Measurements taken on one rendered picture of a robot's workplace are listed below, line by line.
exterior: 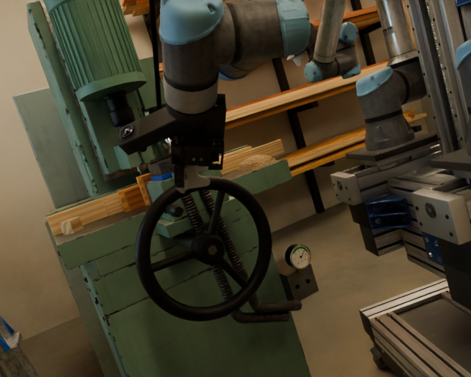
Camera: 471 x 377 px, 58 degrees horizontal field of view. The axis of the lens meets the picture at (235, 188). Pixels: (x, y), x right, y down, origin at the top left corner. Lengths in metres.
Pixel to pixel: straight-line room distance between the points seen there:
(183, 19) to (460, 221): 0.63
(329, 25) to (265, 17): 0.97
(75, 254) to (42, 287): 2.54
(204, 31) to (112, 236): 0.59
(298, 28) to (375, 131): 0.84
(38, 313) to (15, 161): 1.12
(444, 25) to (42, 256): 2.99
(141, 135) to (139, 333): 0.54
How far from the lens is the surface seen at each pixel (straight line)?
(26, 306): 3.55
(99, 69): 1.10
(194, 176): 0.72
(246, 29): 0.56
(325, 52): 1.58
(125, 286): 1.01
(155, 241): 1.01
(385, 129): 1.38
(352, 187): 1.34
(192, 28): 0.52
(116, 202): 1.14
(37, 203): 3.43
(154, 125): 0.65
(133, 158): 1.11
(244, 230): 1.09
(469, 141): 1.00
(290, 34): 0.58
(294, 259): 1.10
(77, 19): 1.14
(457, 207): 0.90
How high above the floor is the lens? 1.03
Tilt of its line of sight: 8 degrees down
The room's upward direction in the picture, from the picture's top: 18 degrees counter-clockwise
